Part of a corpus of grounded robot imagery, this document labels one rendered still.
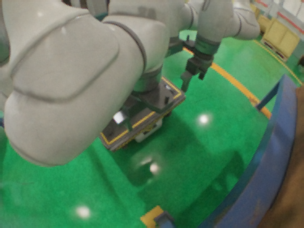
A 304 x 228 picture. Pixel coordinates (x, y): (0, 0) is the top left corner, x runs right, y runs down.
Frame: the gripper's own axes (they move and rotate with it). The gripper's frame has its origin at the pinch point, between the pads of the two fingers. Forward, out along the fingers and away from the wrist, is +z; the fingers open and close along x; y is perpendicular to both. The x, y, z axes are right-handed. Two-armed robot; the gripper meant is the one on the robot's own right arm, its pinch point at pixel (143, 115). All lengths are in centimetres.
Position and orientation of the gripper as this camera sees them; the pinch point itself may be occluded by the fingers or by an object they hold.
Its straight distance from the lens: 44.8
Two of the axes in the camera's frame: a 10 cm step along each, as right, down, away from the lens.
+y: -6.4, -6.7, 3.8
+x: -7.7, 5.4, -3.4
